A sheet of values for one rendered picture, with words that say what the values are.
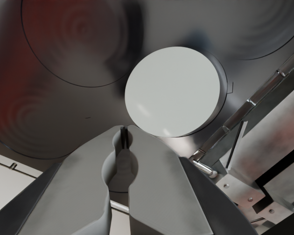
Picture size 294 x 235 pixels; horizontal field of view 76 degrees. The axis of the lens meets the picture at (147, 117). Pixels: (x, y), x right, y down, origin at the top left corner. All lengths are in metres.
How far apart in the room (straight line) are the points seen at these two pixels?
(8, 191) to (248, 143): 0.42
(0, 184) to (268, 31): 0.46
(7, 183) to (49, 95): 0.26
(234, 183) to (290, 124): 0.11
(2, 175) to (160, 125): 0.31
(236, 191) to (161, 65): 0.20
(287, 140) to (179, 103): 0.18
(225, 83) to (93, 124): 0.15
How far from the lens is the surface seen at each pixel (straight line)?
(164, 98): 0.20
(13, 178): 0.43
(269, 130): 0.30
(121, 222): 0.47
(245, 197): 0.32
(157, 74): 0.19
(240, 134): 0.26
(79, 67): 0.19
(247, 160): 0.31
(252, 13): 0.21
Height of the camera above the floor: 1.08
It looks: 62 degrees down
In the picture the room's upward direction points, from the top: 172 degrees clockwise
